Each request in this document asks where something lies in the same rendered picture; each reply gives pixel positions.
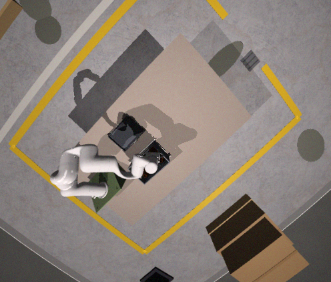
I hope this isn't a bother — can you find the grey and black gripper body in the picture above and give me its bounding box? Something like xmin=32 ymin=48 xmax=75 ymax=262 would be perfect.
xmin=145 ymin=152 xmax=160 ymax=160

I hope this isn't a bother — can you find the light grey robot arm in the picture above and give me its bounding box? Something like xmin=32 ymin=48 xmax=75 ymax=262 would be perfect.
xmin=50 ymin=144 xmax=160 ymax=198

